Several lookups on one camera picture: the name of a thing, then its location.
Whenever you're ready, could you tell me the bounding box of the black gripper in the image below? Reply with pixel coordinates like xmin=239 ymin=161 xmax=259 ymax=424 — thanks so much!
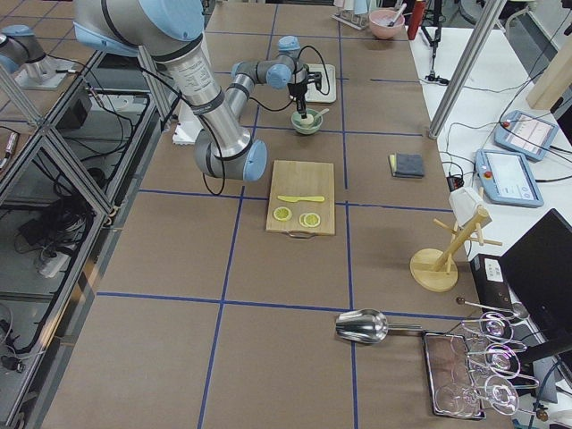
xmin=287 ymin=65 xmax=323 ymax=117

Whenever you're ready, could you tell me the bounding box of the white steamed bun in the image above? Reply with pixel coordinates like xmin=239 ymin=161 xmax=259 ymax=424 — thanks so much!
xmin=299 ymin=114 xmax=314 ymax=127

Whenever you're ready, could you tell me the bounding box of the white plastic spoon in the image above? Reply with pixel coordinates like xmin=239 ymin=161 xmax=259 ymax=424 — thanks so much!
xmin=312 ymin=108 xmax=330 ymax=122

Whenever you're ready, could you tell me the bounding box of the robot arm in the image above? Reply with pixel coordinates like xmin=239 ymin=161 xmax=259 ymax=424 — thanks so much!
xmin=74 ymin=0 xmax=322 ymax=181
xmin=1 ymin=24 xmax=46 ymax=74

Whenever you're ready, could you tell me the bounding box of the mint green bowl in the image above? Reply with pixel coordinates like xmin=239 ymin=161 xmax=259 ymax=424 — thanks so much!
xmin=290 ymin=108 xmax=324 ymax=135

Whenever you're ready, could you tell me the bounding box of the pink bowl with ice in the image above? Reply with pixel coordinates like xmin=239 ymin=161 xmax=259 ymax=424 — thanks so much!
xmin=368 ymin=9 xmax=405 ymax=39

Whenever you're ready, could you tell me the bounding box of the long metal bar spoon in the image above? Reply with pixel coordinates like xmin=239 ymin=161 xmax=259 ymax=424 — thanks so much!
xmin=455 ymin=296 xmax=530 ymax=320

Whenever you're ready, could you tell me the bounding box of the white bear tray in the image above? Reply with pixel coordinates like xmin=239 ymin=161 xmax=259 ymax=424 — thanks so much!
xmin=306 ymin=63 xmax=337 ymax=104

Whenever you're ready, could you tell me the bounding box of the bamboo cutting board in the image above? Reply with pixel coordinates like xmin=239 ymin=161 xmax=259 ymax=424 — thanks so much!
xmin=265 ymin=160 xmax=336 ymax=238

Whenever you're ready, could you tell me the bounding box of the yellow plastic knife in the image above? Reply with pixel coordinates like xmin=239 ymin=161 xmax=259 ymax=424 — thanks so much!
xmin=277 ymin=195 xmax=325 ymax=203

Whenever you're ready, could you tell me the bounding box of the grey folded cloth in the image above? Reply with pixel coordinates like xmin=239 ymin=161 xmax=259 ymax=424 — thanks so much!
xmin=388 ymin=153 xmax=425 ymax=179

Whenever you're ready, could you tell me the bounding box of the metal cylinder tool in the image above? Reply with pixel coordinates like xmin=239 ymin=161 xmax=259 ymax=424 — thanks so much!
xmin=389 ymin=3 xmax=407 ymax=27

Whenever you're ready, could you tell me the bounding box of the red cylinder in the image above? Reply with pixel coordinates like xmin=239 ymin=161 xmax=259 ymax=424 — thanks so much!
xmin=407 ymin=0 xmax=425 ymax=40

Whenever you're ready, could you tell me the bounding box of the black tripod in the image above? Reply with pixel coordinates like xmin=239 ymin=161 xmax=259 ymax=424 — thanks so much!
xmin=421 ymin=0 xmax=450 ymax=86

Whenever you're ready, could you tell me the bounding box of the white paper mug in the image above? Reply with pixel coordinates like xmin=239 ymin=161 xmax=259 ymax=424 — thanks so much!
xmin=449 ymin=187 xmax=484 ymax=226

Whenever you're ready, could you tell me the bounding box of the wooden mug tree stand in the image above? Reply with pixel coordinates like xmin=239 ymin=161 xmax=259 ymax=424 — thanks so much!
xmin=409 ymin=205 xmax=502 ymax=293

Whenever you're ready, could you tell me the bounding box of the far teach pendant tablet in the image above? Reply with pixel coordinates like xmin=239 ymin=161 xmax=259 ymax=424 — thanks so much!
xmin=494 ymin=110 xmax=559 ymax=162

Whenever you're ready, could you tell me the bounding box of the teach pendant tablet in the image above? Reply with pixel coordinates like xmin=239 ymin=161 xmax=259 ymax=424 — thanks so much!
xmin=494 ymin=110 xmax=559 ymax=162
xmin=475 ymin=149 xmax=544 ymax=208

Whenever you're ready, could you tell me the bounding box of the near teach pendant tablet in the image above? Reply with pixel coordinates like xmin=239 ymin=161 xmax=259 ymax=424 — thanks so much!
xmin=475 ymin=149 xmax=544 ymax=208

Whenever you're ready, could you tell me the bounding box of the metal scoop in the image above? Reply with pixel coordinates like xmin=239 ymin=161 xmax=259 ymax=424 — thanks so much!
xmin=335 ymin=308 xmax=424 ymax=344

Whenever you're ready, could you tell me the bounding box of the wooden board leaning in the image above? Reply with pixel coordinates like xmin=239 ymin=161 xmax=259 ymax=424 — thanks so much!
xmin=526 ymin=35 xmax=572 ymax=110

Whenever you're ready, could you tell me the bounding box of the black desktop box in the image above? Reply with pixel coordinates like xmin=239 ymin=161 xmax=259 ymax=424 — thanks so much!
xmin=470 ymin=254 xmax=529 ymax=318

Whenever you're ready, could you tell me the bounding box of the black computer monitor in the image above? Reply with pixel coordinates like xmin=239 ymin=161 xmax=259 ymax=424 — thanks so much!
xmin=500 ymin=208 xmax=571 ymax=339

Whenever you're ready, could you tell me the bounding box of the clear wine glass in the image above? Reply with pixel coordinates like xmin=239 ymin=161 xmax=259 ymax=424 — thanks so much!
xmin=460 ymin=312 xmax=527 ymax=350
xmin=432 ymin=375 xmax=540 ymax=419
xmin=467 ymin=343 xmax=538 ymax=383

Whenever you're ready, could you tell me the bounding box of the dark wooden tray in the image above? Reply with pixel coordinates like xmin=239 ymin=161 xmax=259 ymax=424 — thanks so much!
xmin=422 ymin=332 xmax=486 ymax=421

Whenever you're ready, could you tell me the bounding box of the white wire cup rack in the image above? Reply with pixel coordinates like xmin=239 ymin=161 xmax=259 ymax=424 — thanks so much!
xmin=332 ymin=0 xmax=370 ymax=30

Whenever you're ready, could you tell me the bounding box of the aluminium frame post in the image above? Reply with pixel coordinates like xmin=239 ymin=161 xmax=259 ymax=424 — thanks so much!
xmin=428 ymin=0 xmax=506 ymax=139

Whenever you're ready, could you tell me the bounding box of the grey robot pedestal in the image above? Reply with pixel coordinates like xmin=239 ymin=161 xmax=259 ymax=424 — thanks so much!
xmin=14 ymin=56 xmax=75 ymax=90

